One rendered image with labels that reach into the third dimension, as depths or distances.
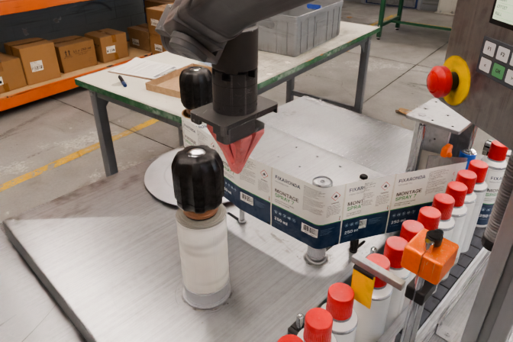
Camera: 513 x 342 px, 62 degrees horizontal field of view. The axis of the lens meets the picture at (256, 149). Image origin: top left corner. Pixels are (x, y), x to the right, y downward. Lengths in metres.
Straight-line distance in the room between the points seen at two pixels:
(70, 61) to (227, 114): 3.95
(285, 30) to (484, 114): 1.96
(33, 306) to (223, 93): 0.63
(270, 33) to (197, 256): 1.88
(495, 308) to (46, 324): 0.75
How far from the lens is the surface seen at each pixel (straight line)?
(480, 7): 0.54
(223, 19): 0.39
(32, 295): 1.02
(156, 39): 4.73
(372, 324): 0.68
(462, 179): 0.86
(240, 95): 0.52
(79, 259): 0.98
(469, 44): 0.55
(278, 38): 2.46
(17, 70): 4.19
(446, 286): 0.93
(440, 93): 0.56
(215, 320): 0.81
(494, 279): 0.58
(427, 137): 0.98
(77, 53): 4.47
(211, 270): 0.77
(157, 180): 1.15
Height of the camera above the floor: 1.50
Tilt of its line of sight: 29 degrees down
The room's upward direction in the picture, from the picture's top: straight up
